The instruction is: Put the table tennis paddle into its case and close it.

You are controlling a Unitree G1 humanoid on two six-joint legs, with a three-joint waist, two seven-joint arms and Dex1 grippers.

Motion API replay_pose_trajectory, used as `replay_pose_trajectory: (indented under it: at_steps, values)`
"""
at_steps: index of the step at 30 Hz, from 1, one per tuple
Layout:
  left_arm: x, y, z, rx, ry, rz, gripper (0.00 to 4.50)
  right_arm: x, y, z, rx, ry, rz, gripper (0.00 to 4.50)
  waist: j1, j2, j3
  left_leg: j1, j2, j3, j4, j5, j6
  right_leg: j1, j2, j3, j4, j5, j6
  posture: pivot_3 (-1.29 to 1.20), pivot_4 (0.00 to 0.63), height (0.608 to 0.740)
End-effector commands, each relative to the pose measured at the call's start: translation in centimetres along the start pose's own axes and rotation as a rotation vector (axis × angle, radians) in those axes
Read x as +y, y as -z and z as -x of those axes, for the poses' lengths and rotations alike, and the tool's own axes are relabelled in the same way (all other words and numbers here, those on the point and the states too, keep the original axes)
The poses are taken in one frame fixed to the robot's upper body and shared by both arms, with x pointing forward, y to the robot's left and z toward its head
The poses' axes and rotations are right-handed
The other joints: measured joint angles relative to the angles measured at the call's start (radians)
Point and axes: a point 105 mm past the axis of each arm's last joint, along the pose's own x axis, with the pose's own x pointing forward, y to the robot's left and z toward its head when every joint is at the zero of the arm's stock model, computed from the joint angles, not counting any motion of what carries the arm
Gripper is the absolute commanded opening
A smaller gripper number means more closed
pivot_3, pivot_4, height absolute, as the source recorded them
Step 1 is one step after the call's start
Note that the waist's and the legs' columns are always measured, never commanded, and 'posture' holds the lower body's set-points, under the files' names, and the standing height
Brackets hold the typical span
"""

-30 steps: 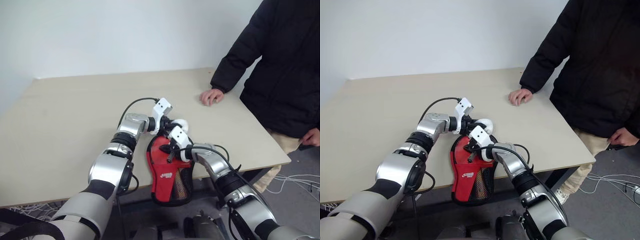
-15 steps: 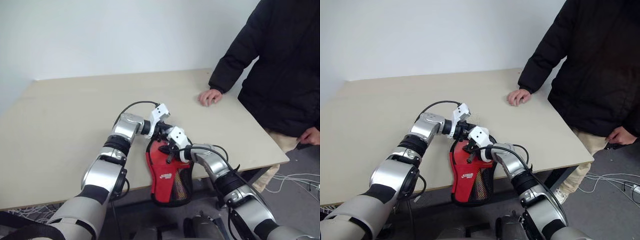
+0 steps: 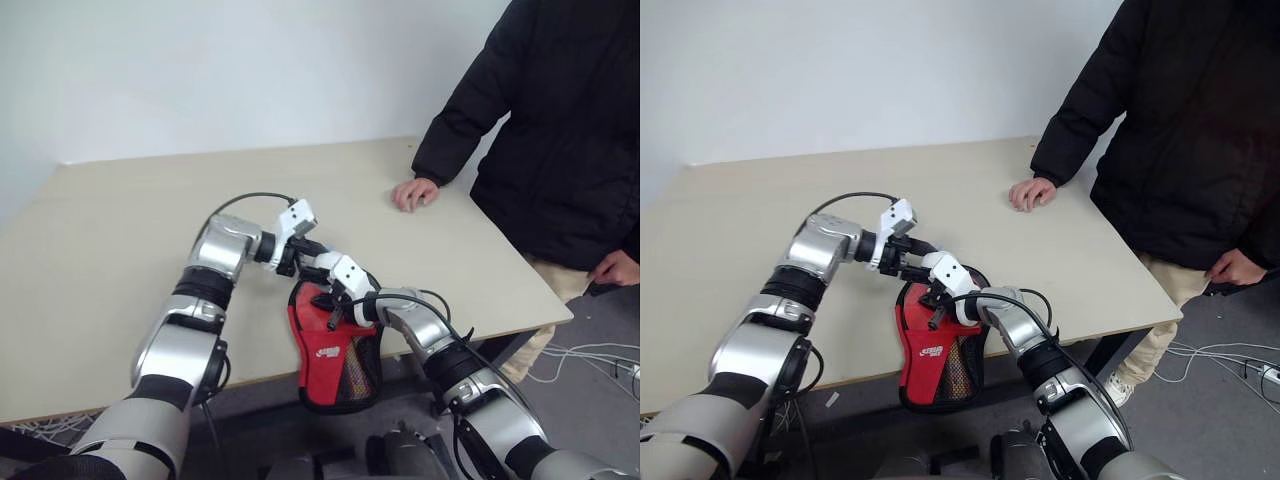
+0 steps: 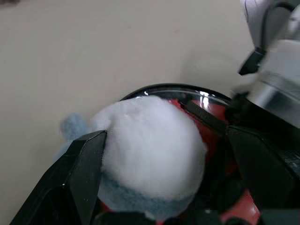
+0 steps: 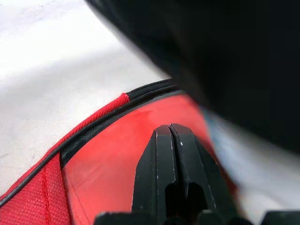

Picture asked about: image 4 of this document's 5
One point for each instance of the black mesh paddle case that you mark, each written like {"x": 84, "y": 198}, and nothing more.
{"x": 211, "y": 140}

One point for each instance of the blue and white plush toy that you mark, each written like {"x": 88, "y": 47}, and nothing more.
{"x": 152, "y": 150}

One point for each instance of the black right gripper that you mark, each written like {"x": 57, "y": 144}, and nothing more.
{"x": 264, "y": 119}

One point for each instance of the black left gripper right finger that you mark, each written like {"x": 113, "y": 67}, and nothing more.
{"x": 262, "y": 171}

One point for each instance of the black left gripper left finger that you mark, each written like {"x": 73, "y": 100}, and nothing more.
{"x": 70, "y": 178}

